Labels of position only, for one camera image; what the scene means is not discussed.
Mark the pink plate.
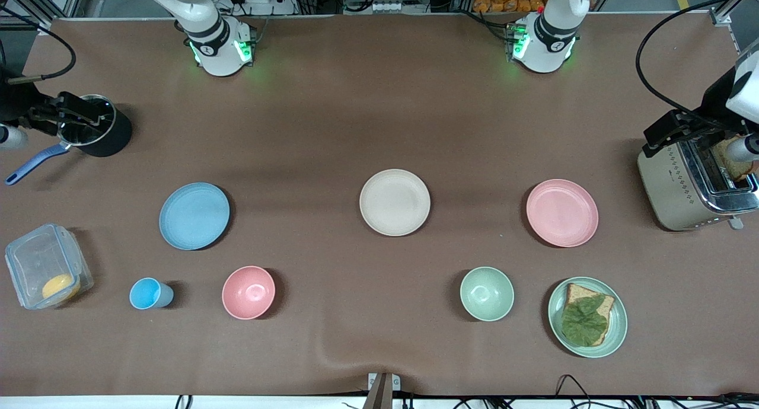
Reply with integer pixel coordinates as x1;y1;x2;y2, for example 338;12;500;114
526;178;599;248

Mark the blue plate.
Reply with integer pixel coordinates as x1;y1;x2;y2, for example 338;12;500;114
158;182;231;251

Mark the beige silver toaster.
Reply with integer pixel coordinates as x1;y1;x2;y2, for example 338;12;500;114
637;138;759;232

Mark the brown toast slice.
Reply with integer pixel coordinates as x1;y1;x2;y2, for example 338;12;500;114
712;138;758;182

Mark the clear plastic container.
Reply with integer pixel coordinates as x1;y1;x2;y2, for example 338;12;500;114
5;223;94;311

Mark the yellow orange fruit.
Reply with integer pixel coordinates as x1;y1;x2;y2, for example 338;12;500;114
42;274;81;302

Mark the blue cup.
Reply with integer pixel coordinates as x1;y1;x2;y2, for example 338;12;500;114
129;277;174;311

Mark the brown bread slice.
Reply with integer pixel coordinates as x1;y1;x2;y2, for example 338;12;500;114
563;283;616;347

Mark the green plate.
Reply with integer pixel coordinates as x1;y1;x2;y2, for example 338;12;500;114
547;276;628;359

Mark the green lettuce leaf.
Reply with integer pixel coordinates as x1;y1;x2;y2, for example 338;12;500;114
561;294;610;347

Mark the pink bowl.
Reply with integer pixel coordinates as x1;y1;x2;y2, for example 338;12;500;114
222;266;276;321

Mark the green bowl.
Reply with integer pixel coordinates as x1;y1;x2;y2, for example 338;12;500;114
460;266;515;322

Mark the beige plate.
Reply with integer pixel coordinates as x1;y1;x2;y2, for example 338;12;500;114
359;169;432;237

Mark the brown table cloth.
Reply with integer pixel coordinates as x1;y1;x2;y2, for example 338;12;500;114
0;13;759;398

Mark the metal table clamp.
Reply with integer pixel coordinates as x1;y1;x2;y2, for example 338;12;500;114
367;372;401;409

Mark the black pot with blue handle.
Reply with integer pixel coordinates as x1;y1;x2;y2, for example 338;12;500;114
5;94;133;187

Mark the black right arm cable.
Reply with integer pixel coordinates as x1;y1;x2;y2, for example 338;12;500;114
0;6;77;85

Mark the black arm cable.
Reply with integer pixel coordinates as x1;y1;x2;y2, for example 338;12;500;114
635;0;759;132
0;6;77;85

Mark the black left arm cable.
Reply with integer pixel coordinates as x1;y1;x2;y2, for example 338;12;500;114
635;0;759;132

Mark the black looped floor cable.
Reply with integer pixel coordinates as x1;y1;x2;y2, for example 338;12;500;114
554;373;595;409

